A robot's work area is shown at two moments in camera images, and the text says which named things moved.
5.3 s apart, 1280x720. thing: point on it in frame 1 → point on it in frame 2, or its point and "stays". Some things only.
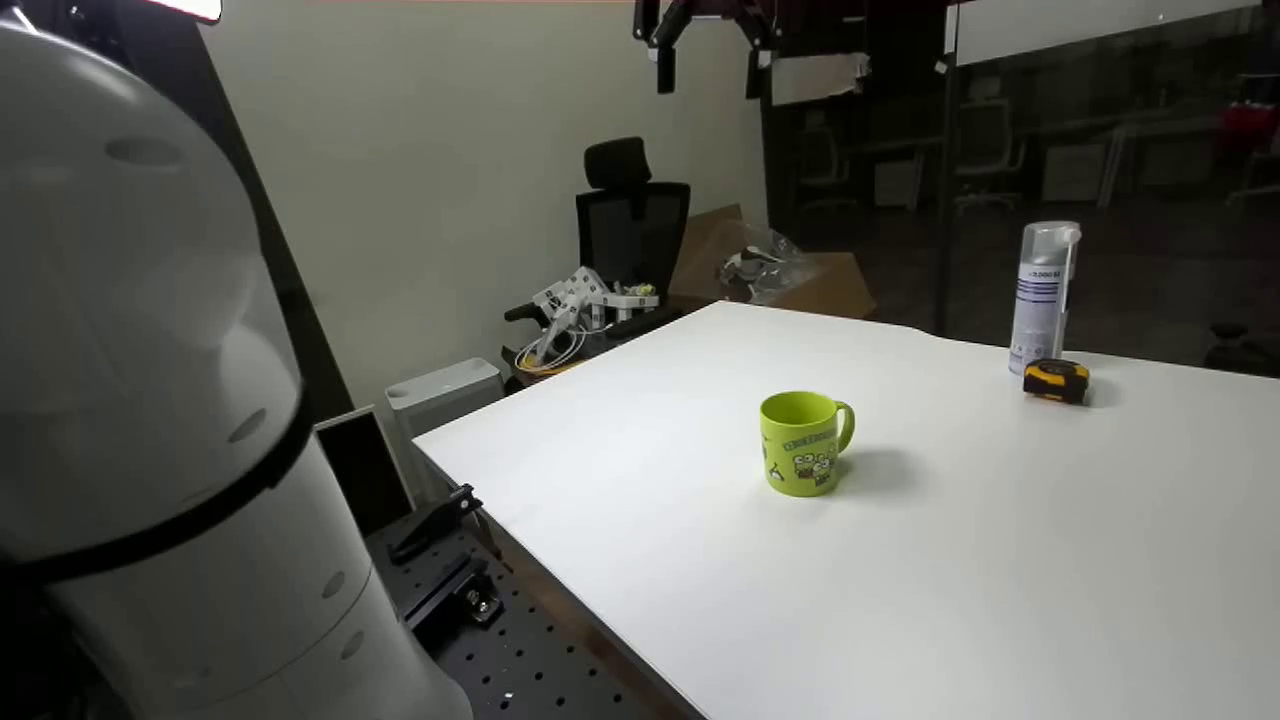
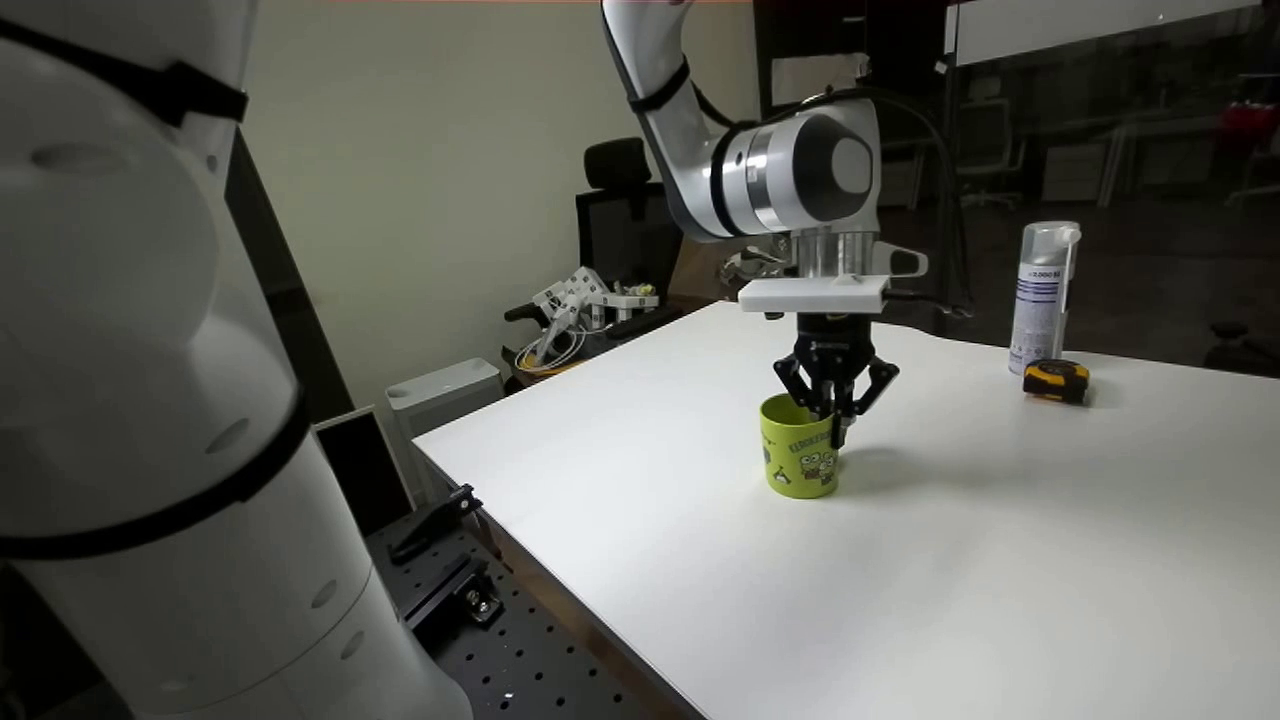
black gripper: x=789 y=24 → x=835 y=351
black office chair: x=629 y=222 stays
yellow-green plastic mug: x=802 y=437 stays
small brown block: x=1052 y=377 stays
